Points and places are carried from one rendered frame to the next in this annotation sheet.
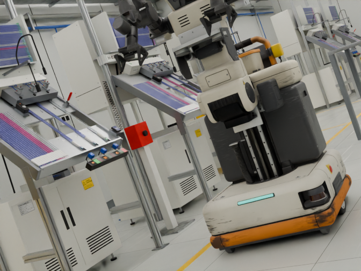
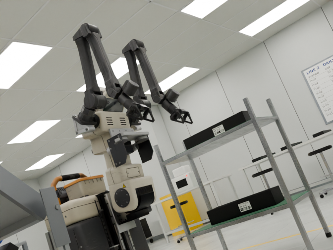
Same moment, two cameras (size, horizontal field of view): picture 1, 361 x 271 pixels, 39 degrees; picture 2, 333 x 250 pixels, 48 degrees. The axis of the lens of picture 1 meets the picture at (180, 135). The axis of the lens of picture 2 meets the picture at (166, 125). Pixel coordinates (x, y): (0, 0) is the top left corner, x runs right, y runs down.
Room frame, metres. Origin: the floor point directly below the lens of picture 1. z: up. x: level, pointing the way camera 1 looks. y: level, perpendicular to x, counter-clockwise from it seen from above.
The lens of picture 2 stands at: (2.13, 1.86, 0.58)
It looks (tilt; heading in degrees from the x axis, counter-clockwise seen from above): 12 degrees up; 271
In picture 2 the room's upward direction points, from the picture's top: 21 degrees counter-clockwise
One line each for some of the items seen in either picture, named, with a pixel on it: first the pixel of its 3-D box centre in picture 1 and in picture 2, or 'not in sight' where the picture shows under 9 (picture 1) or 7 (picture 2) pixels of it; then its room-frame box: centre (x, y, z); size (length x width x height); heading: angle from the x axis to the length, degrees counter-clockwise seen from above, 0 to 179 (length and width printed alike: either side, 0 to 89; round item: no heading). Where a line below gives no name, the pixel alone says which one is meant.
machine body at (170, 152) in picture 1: (162, 173); not in sight; (4.40, 0.26, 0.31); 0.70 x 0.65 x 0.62; 146
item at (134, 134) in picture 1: (153, 177); not in sight; (3.55, 0.27, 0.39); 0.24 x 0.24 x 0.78; 56
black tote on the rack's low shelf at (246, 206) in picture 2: not in sight; (244, 206); (1.84, -1.12, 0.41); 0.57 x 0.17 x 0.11; 146
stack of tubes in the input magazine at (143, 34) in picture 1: (128, 34); not in sight; (4.39, 0.12, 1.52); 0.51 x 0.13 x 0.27; 146
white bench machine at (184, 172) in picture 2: not in sight; (184, 178); (2.27, -5.59, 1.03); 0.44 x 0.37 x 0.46; 152
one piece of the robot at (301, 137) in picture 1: (257, 116); (103, 233); (2.74, -0.42, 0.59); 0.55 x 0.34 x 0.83; 62
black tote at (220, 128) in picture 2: not in sight; (218, 132); (1.81, -1.14, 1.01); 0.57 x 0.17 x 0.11; 147
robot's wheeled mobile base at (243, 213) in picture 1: (279, 196); not in sight; (2.66, -0.38, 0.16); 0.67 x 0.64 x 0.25; 152
